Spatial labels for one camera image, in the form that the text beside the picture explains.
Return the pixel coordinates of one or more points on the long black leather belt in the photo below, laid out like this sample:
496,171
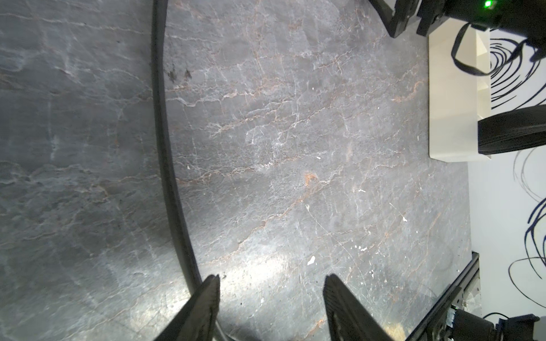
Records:
177,222

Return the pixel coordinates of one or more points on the cream divided storage organizer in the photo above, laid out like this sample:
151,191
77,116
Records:
457,101

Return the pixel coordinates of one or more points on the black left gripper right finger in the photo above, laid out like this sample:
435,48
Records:
347,318

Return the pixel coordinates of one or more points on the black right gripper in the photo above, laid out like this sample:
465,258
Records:
520,17

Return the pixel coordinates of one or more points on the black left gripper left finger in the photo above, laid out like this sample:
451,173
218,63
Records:
197,319

